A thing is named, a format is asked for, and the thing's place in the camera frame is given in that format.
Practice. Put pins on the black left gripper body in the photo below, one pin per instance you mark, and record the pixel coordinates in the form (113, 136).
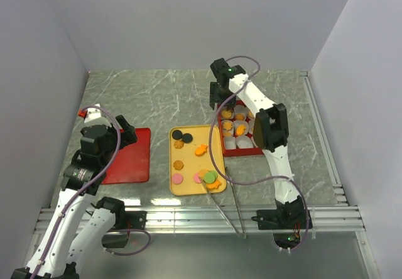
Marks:
(127, 137)

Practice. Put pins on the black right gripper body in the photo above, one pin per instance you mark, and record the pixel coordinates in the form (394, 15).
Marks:
(217, 95)

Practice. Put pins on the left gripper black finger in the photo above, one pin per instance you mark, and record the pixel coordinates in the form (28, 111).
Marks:
(130, 136)
(122, 121)

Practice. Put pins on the maple leaf cookie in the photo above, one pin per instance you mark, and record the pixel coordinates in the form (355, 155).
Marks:
(227, 126)

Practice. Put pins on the red cookie box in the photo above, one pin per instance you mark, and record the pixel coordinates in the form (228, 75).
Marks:
(238, 152)

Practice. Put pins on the large orange fish cookie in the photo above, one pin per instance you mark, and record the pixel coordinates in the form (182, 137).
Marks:
(241, 130)

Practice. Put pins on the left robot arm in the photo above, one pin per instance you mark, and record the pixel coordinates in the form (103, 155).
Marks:
(77, 225)

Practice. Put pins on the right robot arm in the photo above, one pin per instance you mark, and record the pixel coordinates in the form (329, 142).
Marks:
(270, 134)

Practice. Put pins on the red box lid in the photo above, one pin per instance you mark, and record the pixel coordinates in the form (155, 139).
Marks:
(132, 162)

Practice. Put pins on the black sandwich cookie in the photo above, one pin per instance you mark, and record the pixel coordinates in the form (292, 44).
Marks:
(187, 138)
(176, 134)

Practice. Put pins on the small flower butter cookie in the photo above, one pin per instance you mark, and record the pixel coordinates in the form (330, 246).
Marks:
(178, 144)

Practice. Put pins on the small orange fish cookie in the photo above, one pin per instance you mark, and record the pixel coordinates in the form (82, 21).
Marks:
(201, 150)

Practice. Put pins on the pink sandwich cookie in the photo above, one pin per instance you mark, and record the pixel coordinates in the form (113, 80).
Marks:
(177, 178)
(197, 178)

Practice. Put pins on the yellow cookie tray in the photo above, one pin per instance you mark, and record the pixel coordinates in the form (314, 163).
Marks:
(212, 160)

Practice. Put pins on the beige dotted round cookie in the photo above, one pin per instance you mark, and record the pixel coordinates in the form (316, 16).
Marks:
(202, 173)

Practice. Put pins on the green sandwich cookie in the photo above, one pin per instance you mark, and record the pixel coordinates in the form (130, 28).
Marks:
(214, 173)
(209, 178)

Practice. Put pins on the orange fish cookie under stack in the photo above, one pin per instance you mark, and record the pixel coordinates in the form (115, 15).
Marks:
(214, 186)

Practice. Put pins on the white red left wrist camera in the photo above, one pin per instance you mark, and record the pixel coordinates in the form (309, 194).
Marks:
(93, 116)

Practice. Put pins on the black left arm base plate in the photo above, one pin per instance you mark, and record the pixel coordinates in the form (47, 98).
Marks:
(130, 220)

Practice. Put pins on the aluminium table rail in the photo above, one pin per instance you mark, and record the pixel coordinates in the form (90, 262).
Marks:
(188, 220)

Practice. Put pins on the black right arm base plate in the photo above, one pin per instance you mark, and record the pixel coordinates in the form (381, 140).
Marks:
(270, 221)

